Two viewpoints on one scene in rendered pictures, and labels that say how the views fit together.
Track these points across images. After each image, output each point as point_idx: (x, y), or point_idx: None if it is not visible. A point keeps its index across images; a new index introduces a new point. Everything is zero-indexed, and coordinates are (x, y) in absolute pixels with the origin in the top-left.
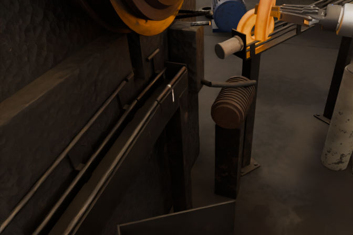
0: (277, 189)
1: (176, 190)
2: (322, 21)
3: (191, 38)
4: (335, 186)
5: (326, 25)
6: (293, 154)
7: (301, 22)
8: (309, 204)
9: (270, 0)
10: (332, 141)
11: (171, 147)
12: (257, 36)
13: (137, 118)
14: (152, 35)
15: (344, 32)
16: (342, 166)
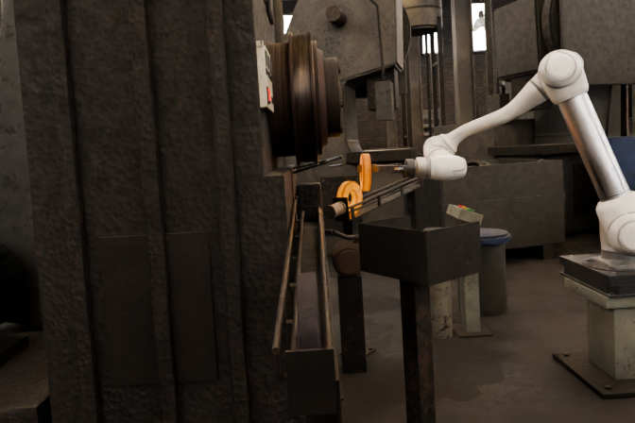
0: (401, 359)
1: None
2: (405, 168)
3: (317, 189)
4: (450, 346)
5: (409, 170)
6: (401, 338)
7: (393, 169)
8: (435, 360)
9: (369, 158)
10: (432, 305)
11: None
12: (365, 184)
13: (305, 230)
14: (293, 183)
15: (421, 173)
16: (448, 331)
